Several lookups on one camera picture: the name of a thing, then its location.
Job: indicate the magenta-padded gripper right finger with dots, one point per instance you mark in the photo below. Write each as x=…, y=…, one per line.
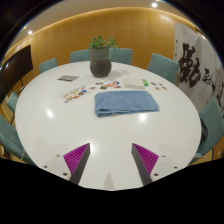
x=146, y=160

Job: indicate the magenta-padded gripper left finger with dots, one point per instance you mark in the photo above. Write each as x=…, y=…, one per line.
x=76, y=160

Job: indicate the blue towel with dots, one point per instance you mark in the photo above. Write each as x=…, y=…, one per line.
x=125, y=102

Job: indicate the colourful sticker sheet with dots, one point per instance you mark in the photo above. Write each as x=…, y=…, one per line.
x=75, y=93

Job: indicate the small round sticker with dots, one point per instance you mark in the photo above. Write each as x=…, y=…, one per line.
x=153, y=83
x=160, y=84
x=157, y=88
x=164, y=88

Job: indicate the white flat box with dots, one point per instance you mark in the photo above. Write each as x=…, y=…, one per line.
x=134, y=83

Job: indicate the dark orange round sticker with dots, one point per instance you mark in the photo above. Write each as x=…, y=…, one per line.
x=103, y=87

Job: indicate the small green object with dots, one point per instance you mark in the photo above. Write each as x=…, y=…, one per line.
x=145, y=82

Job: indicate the red blue oval sticker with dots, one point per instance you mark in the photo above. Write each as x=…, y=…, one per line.
x=117, y=86

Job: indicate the grey flat card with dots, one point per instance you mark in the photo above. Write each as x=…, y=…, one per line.
x=68, y=78

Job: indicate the red orange round sticker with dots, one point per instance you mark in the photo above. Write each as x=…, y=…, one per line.
x=110, y=85

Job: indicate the blue orange round sticker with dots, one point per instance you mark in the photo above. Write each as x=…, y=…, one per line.
x=115, y=83

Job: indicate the potted plant in grey pot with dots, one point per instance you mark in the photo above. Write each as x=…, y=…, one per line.
x=100, y=61

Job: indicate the white calligraphy folding screen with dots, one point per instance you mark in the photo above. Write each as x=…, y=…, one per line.
x=193, y=70

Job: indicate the group of ceiling lights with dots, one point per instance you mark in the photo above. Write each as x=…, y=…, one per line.
x=154, y=4

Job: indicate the black wall screen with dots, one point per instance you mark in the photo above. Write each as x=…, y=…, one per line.
x=15, y=71

